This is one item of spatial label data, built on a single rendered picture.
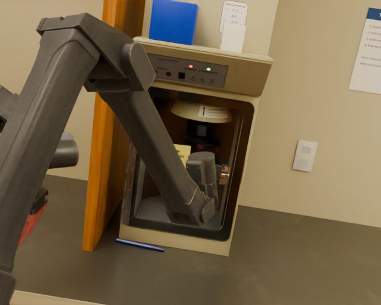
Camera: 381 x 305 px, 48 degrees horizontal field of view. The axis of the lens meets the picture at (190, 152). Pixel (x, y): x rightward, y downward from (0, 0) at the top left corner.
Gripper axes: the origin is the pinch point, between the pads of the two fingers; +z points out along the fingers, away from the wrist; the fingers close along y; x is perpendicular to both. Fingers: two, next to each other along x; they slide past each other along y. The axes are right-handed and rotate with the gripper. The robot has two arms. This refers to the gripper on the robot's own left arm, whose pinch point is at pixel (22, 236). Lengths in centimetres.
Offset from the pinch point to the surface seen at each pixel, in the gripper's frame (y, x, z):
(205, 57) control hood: 23, -31, -39
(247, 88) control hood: 29, -42, -33
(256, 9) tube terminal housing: 33, -41, -52
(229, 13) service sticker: 33, -35, -50
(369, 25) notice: 76, -83, -54
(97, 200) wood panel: 24.4, -9.0, 0.6
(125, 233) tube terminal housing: 33.4, -16.0, 13.6
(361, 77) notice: 76, -85, -37
